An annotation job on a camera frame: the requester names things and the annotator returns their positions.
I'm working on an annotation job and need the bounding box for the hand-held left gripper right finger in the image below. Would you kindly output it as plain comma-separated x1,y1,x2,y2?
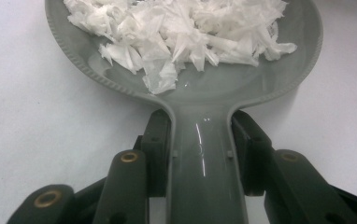
231,109,276,197

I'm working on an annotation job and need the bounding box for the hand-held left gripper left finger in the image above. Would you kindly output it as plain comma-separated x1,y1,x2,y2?
133,108,172,199

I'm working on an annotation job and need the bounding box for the grey dustpan with orange lip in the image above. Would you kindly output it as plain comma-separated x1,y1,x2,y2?
44,0,324,224

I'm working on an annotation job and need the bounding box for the pile of white paper scraps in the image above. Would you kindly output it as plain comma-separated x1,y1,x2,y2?
63,0,298,95

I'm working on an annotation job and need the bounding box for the white table cover board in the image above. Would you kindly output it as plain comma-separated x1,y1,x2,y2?
0,0,357,224

